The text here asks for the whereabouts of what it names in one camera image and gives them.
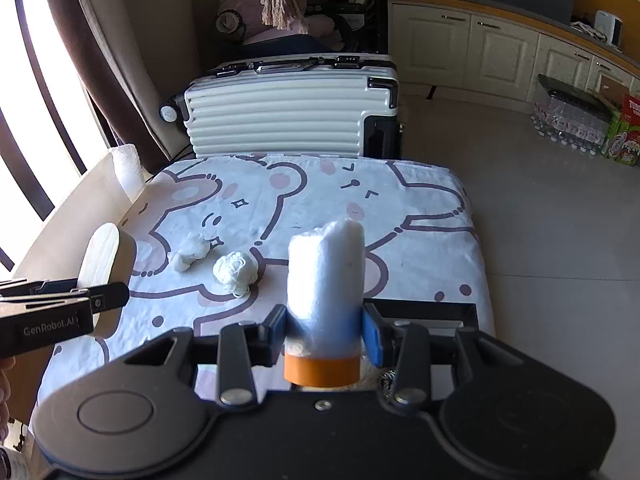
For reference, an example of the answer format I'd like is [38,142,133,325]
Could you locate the tan cardboard sheet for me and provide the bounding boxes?
[10,152,135,426]

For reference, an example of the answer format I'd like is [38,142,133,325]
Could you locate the cream kitchen cabinets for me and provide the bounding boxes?
[382,0,640,126]

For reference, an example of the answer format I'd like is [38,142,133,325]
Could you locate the brown cardboard box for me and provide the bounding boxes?
[597,74,631,106]

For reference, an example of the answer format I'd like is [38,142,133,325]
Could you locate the white ribbed suitcase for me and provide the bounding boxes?
[160,55,401,161]

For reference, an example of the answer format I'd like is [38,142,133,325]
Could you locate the dark window railing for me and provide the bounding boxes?
[0,0,108,271]

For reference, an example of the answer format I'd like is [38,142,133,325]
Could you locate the bear printed blanket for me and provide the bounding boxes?
[29,152,490,433]

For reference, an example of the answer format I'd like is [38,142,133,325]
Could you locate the white spool with orange band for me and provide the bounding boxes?
[284,217,365,390]

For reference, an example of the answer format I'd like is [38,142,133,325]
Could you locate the white bubble wrap roll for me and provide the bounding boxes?
[111,144,146,206]

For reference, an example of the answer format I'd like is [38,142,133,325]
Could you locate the pack of water bottles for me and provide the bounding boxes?
[530,75,618,156]

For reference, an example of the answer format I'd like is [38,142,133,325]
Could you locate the small round fan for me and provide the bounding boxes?
[216,9,247,43]

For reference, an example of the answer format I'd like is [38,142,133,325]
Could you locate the oval wooden block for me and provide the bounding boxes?
[80,222,138,336]

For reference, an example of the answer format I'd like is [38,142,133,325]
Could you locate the green and red carton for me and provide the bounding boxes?
[602,92,640,167]

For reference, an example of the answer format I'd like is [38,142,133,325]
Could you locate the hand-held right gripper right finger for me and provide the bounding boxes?
[362,301,526,407]

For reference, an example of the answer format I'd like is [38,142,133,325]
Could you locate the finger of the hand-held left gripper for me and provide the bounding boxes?
[0,282,130,313]
[0,279,87,297]

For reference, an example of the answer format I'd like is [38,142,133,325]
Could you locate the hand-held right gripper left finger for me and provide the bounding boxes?
[121,304,289,407]

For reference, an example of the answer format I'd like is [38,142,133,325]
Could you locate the white yarn ball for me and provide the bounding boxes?
[212,252,259,297]

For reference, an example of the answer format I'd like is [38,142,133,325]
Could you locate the small white appliance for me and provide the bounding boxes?
[594,10,625,46]

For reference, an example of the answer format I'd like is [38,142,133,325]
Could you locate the brown curtain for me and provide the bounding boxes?
[40,0,168,171]

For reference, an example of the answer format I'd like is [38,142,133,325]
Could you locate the pink bedding pile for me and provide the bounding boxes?
[217,0,336,46]

